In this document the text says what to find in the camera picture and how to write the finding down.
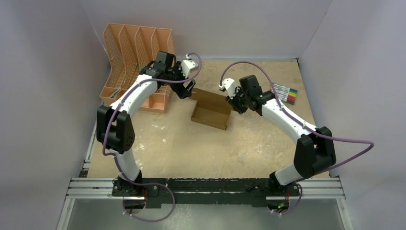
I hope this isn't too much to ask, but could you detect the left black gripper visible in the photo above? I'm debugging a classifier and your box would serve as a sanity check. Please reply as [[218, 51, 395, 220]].
[[166, 62, 195, 99]]

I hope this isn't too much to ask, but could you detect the brown cardboard box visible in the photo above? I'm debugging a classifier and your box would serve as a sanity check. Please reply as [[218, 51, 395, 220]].
[[190, 88, 232, 130]]

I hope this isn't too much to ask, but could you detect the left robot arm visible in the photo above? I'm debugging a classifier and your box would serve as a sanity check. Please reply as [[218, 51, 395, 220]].
[[96, 51, 202, 196]]

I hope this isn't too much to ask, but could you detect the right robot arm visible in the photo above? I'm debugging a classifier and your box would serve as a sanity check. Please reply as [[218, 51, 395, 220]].
[[219, 75, 336, 195]]

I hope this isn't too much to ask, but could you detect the pack of coloured markers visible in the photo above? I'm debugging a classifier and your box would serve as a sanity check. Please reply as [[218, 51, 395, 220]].
[[271, 83, 298, 104]]

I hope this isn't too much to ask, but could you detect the orange plastic file organizer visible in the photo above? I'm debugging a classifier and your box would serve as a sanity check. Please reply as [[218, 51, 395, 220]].
[[100, 23, 176, 105]]

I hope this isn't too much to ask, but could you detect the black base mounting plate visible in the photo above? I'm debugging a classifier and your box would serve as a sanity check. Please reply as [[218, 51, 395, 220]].
[[112, 178, 300, 208]]

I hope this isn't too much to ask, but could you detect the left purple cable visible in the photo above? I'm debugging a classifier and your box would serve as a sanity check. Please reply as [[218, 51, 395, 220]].
[[102, 52, 203, 223]]

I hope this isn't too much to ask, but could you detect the purple cable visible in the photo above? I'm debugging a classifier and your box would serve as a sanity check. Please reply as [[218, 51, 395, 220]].
[[219, 61, 375, 217], [102, 52, 203, 223]]

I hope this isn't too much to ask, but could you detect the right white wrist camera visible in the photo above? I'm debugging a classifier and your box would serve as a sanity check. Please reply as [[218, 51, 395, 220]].
[[219, 78, 238, 99]]

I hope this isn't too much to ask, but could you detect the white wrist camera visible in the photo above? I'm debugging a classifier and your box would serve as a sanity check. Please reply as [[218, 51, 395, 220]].
[[180, 59, 199, 79], [219, 78, 238, 99]]

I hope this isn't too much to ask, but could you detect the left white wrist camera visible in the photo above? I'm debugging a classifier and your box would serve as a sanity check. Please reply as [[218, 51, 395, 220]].
[[180, 59, 199, 79]]

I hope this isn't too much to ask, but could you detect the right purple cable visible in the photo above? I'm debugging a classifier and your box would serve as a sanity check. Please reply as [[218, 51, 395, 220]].
[[219, 61, 375, 217]]

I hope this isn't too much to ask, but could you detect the aluminium rail frame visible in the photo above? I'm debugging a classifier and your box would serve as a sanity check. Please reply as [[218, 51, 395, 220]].
[[57, 178, 354, 230]]

